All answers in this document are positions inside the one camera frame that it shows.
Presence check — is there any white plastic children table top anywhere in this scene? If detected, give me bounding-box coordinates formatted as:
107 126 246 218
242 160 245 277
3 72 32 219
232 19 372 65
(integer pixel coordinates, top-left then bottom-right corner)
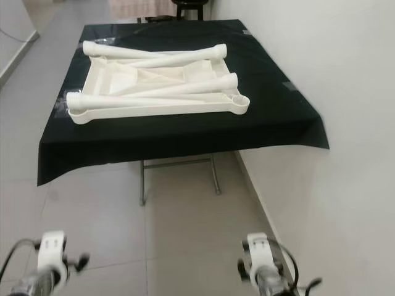
66 40 251 125

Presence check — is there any black tablecloth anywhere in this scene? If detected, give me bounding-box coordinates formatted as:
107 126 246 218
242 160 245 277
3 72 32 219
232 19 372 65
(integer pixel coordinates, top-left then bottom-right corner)
37 20 330 187

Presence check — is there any beige cloth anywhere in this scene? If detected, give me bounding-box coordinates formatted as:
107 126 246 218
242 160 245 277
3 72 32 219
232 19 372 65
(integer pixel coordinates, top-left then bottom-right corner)
108 0 177 19

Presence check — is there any black stool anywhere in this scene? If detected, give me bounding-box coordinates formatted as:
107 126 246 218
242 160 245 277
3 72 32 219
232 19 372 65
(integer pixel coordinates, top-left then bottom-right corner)
173 0 206 22

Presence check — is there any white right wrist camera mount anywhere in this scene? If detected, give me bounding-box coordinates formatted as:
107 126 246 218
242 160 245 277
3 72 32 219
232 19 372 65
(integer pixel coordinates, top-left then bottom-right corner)
246 232 278 278

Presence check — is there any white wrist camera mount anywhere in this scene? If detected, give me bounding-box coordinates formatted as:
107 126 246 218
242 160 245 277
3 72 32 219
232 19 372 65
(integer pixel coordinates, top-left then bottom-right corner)
37 231 67 275
246 232 278 278

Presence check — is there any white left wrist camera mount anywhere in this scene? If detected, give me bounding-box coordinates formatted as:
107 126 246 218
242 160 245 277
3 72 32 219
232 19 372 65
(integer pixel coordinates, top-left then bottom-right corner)
37 231 67 275

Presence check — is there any black wall cable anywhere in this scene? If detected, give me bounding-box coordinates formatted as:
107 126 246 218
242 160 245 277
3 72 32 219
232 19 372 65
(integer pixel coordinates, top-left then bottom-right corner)
0 28 38 44

